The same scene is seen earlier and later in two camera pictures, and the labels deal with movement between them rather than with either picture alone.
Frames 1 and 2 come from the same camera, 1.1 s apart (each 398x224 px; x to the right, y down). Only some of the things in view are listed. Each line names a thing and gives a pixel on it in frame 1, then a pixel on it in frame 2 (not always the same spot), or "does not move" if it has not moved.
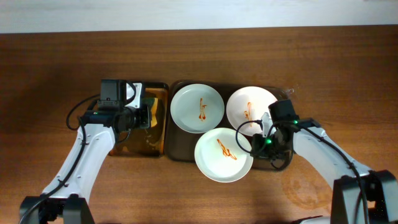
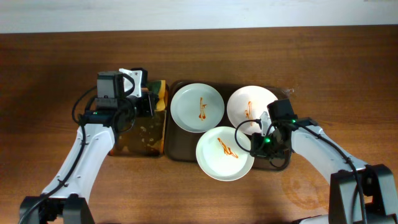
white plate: x=196 y=107 does not move
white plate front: x=219 y=157 does not move
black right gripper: x=259 y=147 does not move
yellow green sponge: x=153 y=112 → x=158 y=87
